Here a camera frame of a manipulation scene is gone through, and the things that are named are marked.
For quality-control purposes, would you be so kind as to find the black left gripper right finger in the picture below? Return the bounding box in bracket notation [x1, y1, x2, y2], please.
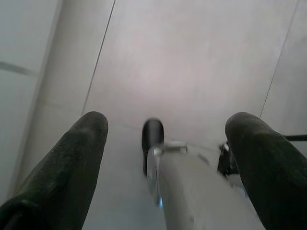
[224, 111, 307, 230]

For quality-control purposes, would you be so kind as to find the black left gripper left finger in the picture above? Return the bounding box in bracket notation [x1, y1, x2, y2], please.
[0, 111, 109, 230]

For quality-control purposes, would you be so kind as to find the thin black cable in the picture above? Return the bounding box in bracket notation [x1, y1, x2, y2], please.
[284, 135, 307, 142]

